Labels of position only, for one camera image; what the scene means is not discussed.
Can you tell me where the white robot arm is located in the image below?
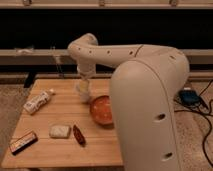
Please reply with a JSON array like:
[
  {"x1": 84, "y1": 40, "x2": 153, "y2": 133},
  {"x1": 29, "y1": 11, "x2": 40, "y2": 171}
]
[{"x1": 68, "y1": 33, "x2": 189, "y2": 171}]

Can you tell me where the wooden table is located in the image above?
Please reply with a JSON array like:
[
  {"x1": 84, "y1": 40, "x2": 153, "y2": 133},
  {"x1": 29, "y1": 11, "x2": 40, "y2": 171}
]
[{"x1": 2, "y1": 79, "x2": 122, "y2": 168}]

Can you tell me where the blue power adapter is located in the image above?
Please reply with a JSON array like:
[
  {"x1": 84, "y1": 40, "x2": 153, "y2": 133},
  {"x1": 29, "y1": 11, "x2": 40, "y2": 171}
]
[{"x1": 179, "y1": 89, "x2": 200, "y2": 106}]

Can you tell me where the dark chocolate bar box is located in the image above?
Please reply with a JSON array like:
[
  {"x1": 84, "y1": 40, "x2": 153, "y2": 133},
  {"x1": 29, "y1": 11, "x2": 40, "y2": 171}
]
[{"x1": 9, "y1": 131, "x2": 38, "y2": 155}]

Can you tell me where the black cable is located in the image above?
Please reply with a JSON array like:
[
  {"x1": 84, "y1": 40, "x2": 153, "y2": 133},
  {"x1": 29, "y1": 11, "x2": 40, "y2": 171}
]
[{"x1": 173, "y1": 79, "x2": 213, "y2": 168}]

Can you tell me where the white wall rail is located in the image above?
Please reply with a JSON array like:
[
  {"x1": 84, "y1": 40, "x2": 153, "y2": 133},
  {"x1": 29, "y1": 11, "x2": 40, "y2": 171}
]
[{"x1": 0, "y1": 49, "x2": 213, "y2": 65}]

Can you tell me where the white plastic bottle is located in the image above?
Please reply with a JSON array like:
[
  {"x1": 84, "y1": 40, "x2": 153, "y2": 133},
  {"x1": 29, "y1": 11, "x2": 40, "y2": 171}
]
[{"x1": 24, "y1": 89, "x2": 55, "y2": 115}]

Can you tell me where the orange ceramic bowl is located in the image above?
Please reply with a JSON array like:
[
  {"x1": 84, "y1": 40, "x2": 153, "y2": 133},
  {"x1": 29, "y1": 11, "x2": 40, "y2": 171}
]
[{"x1": 90, "y1": 95, "x2": 113, "y2": 125}]

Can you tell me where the dark red snack packet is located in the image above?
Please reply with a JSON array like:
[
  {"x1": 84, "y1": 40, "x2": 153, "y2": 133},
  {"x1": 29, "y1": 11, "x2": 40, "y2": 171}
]
[{"x1": 73, "y1": 125, "x2": 86, "y2": 146}]

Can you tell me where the white plastic cup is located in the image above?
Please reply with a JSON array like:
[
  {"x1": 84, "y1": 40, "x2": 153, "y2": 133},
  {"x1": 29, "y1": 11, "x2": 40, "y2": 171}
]
[{"x1": 79, "y1": 92, "x2": 91, "y2": 103}]

